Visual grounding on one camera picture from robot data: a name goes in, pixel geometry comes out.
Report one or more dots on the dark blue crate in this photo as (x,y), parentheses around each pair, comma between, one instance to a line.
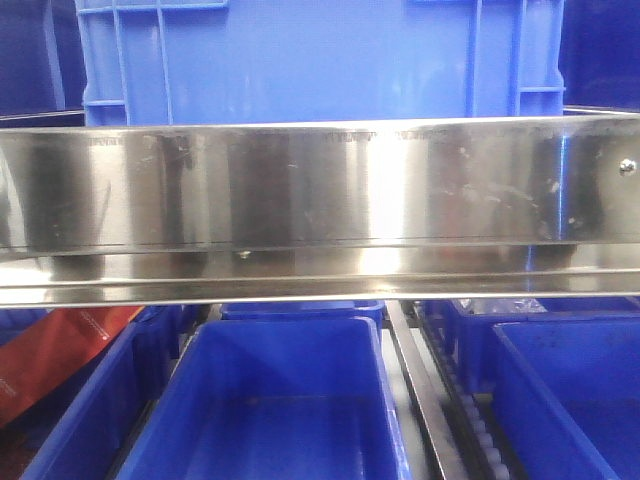
(42,67)
(599,56)

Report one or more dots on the dark blue crate upper left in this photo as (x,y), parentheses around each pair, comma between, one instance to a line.
(42,67)

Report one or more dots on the dark blue crate upper right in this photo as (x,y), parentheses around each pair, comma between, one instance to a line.
(599,56)

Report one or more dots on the roller track strip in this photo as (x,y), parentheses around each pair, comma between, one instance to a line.
(485,451)

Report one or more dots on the blue bin centre lower shelf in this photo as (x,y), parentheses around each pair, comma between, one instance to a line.
(306,399)

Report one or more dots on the clear plastic bag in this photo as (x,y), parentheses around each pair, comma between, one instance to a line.
(488,306)

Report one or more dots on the blue bin shelf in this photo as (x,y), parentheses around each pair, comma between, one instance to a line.
(567,397)
(79,436)
(306,399)

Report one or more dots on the rail screw right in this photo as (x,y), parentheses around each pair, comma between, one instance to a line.
(627,167)

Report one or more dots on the stainless steel shelf rail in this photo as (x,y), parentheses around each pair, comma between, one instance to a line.
(437,208)

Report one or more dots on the blue bin rear right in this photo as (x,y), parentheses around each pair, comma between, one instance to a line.
(470,343)

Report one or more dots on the large blue crate upper shelf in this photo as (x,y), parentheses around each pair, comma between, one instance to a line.
(238,62)

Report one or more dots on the blue bin left lower shelf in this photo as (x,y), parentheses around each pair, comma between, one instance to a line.
(79,436)

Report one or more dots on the red orange bag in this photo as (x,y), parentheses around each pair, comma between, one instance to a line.
(52,350)

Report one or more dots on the steel shelf divider bar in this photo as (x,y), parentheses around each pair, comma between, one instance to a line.
(435,452)

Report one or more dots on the blue bin right lower shelf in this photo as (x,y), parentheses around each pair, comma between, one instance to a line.
(567,397)

